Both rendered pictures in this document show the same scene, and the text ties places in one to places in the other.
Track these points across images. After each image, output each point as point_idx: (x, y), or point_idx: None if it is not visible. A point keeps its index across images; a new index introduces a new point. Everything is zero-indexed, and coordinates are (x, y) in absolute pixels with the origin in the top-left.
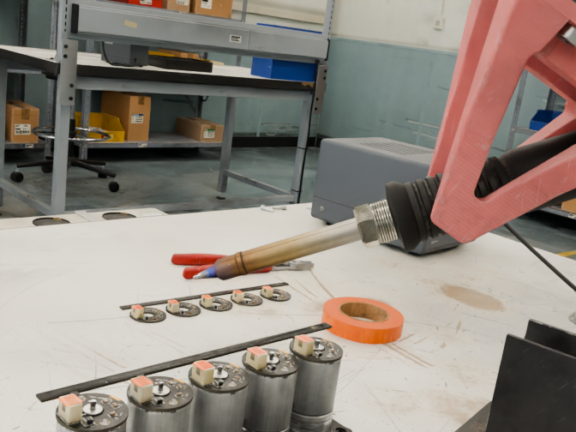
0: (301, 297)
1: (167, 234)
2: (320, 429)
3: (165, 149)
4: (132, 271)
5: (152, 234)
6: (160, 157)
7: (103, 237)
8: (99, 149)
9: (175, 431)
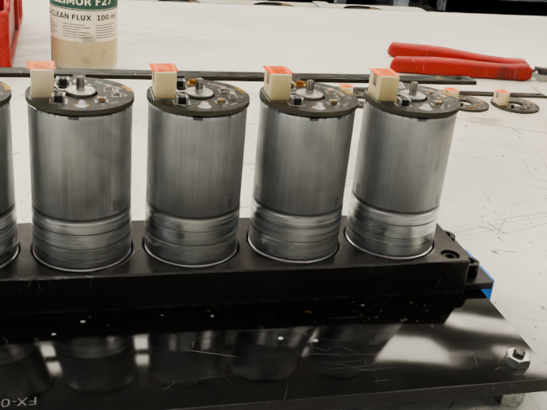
0: None
1: (409, 28)
2: (399, 237)
3: (544, 6)
4: (327, 55)
5: (387, 26)
6: (536, 15)
7: (320, 22)
8: (462, 2)
9: (81, 154)
